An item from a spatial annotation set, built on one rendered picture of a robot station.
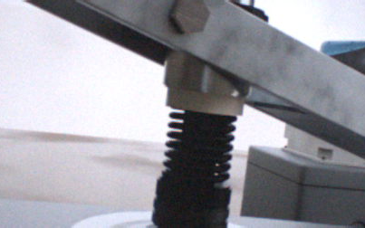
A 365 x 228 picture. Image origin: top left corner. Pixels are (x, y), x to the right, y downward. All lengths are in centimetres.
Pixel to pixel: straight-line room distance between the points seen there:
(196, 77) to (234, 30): 5
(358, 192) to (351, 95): 120
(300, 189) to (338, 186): 12
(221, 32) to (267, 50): 4
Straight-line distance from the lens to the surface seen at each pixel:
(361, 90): 50
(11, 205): 68
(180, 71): 45
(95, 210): 69
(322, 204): 163
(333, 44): 176
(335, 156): 169
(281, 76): 44
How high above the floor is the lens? 103
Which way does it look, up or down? 3 degrees down
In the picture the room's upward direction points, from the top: 7 degrees clockwise
